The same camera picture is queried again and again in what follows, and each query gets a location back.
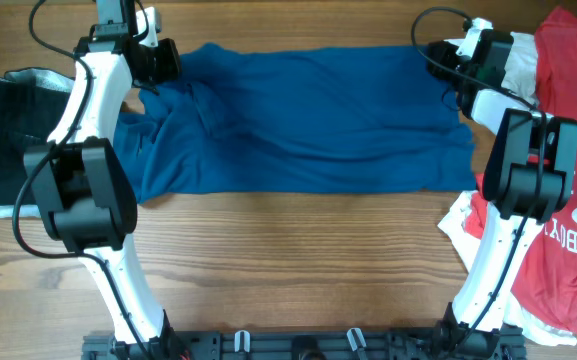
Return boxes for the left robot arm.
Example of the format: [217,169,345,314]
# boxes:
[12,1,191,359]

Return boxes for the light grey folded garment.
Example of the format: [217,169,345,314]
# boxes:
[0,68,77,219]

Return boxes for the red printed t-shirt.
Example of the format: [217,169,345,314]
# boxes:
[463,5,577,337]

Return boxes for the white shirt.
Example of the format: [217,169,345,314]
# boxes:
[438,32,577,346]

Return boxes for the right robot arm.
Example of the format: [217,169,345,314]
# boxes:
[423,28,577,359]

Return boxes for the black folded shorts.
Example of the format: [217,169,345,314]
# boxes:
[0,67,77,206]

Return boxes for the blue polo shirt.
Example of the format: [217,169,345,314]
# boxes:
[113,43,475,202]

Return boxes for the left black cable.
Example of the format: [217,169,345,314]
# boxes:
[11,0,154,360]

